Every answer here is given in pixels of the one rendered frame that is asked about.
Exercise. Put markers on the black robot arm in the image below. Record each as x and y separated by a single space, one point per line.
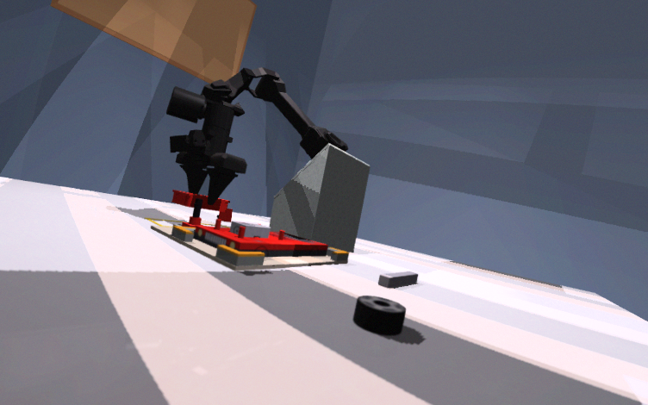
214 106

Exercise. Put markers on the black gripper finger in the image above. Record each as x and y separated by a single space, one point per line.
217 183
195 177

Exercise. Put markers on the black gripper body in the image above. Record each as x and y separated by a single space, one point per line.
217 156

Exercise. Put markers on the black toy tyre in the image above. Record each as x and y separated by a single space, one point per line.
379 315

